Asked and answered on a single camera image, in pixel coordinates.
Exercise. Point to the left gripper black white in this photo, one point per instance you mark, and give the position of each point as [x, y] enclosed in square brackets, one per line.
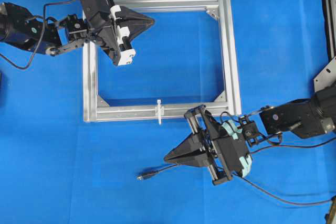
[114, 40]

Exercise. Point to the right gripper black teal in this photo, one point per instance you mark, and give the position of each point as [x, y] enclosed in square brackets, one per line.
[197, 150]

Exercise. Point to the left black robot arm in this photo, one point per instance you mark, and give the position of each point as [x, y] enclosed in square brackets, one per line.
[49, 36]

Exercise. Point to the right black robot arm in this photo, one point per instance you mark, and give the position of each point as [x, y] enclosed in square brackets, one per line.
[303, 117]

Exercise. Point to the yellowish object bottom right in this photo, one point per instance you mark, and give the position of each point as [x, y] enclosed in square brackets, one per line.
[330, 217]

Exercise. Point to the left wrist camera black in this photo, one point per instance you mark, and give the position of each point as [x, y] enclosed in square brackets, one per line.
[97, 13]

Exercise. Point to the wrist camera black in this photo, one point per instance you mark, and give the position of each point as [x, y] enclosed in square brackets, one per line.
[97, 13]
[233, 154]

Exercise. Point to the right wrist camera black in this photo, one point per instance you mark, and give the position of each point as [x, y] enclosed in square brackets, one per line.
[233, 154]

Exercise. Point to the white string loop clip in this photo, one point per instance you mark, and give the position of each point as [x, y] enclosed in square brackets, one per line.
[159, 111]

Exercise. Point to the silver aluminium extrusion frame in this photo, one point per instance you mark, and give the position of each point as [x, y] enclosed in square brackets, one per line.
[95, 108]

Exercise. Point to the black rail right edge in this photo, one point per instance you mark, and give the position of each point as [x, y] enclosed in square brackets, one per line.
[328, 7]

